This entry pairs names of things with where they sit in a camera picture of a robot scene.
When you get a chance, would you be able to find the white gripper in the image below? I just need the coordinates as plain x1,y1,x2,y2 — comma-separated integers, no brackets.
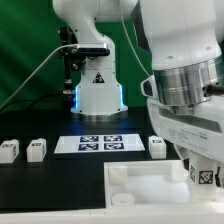
147,98,224,189

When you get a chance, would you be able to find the white square tabletop part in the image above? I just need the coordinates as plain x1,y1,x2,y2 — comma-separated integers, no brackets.
103,159,224,210

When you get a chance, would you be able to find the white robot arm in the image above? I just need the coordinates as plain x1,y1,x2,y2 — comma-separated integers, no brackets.
53,0,224,186

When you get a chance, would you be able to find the white marker sheet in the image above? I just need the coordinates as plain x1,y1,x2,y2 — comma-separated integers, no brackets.
54,134,145,154

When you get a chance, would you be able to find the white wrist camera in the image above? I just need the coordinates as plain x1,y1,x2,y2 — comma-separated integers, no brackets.
140,75,159,100

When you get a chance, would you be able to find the grey cable right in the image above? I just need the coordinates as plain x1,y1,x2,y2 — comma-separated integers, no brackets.
118,0,153,78

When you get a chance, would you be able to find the grey cable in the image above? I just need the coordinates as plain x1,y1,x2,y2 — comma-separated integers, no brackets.
118,0,153,78
0,43,78,111

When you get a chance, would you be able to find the black camera on stand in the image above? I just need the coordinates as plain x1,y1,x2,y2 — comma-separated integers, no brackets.
57,26,111,108

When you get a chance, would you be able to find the grey cable left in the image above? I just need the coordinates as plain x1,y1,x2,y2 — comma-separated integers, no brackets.
0,43,78,111

